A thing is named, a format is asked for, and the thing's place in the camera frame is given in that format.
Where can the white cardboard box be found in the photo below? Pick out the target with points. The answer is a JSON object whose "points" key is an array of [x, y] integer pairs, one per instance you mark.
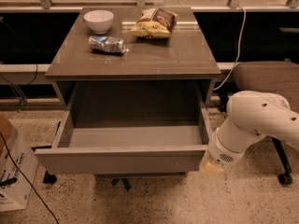
{"points": [[16, 158]]}

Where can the yellow brown chip bag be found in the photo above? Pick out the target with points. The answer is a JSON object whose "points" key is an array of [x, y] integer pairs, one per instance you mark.
{"points": [[155, 23]]}

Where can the grey top drawer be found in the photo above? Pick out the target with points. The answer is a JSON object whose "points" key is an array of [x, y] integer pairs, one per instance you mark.
{"points": [[121, 128]]}

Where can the white ceramic bowl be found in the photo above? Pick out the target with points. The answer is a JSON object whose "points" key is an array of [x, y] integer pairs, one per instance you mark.
{"points": [[99, 21]]}

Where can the grey office chair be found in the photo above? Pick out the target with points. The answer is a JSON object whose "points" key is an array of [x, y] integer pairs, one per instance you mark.
{"points": [[274, 77]]}

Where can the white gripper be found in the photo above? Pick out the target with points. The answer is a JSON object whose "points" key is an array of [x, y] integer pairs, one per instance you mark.
{"points": [[220, 153]]}

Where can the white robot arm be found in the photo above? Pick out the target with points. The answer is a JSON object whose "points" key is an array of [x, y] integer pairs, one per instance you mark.
{"points": [[251, 116]]}

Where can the grey drawer cabinet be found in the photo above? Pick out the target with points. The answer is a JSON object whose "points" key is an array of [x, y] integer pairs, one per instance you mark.
{"points": [[184, 55]]}

